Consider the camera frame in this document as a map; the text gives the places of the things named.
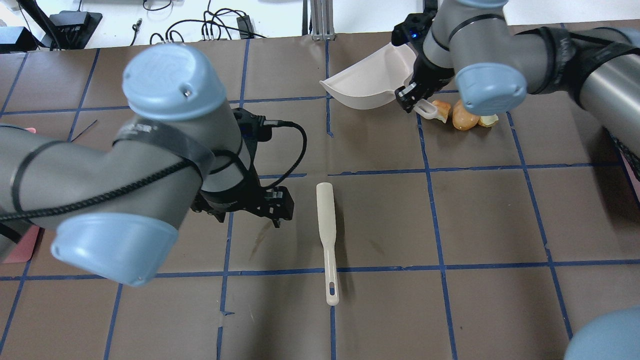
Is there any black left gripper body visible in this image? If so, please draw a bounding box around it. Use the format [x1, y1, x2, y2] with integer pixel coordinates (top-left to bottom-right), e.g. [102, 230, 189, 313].
[190, 107, 295, 223]

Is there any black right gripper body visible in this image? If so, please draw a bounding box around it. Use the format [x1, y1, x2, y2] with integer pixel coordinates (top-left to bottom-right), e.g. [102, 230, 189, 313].
[391, 13, 455, 113]

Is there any white plastic dustpan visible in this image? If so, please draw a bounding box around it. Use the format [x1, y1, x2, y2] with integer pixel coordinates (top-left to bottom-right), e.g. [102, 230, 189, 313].
[320, 43, 448, 123]

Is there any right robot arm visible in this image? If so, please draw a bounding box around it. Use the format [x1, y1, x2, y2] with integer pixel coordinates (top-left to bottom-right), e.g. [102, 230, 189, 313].
[391, 0, 639, 177]

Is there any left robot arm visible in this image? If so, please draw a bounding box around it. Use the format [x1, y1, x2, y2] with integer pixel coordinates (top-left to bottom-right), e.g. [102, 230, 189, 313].
[0, 43, 296, 287]

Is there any pink plastic bin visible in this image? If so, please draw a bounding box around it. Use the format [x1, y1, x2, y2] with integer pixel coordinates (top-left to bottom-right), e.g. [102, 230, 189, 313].
[0, 124, 41, 263]

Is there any white hand brush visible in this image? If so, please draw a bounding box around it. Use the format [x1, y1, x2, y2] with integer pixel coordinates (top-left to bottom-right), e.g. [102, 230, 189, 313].
[316, 182, 339, 306]

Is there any orange crusty bread piece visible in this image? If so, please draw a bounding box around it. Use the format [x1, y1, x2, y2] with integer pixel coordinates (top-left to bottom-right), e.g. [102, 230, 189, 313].
[431, 100, 451, 124]

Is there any round brown bread roll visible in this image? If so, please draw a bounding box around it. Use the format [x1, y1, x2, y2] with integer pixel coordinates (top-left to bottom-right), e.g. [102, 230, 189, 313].
[452, 99, 481, 132]

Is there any pale green bread piece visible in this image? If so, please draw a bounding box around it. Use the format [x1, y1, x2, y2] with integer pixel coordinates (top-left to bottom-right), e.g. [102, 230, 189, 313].
[477, 114, 499, 128]

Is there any aluminium frame post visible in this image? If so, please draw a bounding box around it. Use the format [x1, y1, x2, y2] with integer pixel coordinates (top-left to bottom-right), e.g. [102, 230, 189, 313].
[310, 0, 336, 41]

